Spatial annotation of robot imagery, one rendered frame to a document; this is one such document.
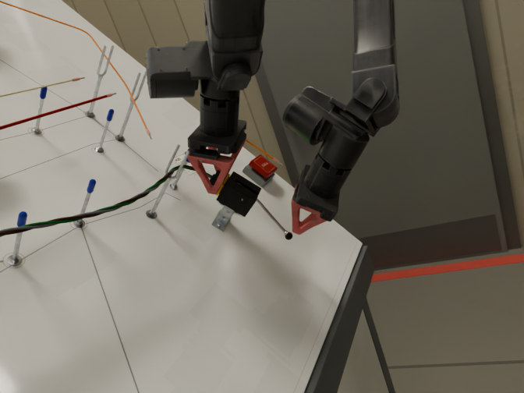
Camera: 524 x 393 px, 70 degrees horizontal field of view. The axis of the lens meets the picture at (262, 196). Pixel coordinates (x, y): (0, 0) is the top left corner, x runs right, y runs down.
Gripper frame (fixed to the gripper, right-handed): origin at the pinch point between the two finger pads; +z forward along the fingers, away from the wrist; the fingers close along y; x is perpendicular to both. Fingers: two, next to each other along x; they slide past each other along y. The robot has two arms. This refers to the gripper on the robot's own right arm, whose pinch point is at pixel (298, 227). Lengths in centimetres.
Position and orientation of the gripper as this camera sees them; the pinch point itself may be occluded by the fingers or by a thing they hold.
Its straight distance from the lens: 64.2
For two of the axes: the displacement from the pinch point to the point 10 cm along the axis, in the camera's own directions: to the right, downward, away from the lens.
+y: -2.2, 5.3, -8.2
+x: 9.2, 4.0, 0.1
